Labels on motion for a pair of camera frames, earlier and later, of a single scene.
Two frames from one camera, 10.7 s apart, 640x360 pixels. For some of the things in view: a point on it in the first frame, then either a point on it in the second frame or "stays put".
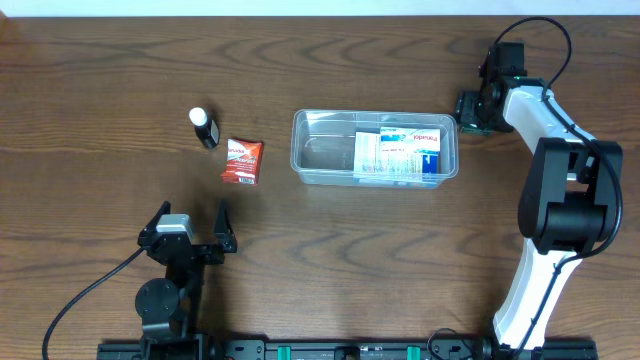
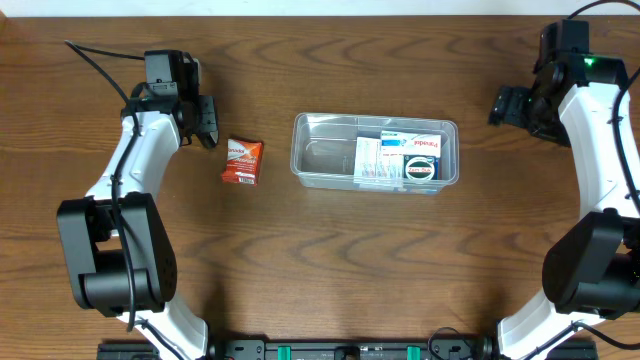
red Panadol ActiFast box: [242, 162] stays put
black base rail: [552, 349] stays put
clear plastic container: [364, 148] stays put
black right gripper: [467, 112] to [507, 107]
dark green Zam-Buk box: [475, 130] to [421, 167]
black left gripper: [224, 237] to [211, 131]
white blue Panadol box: [409, 144] stays put
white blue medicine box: [372, 165] stays put
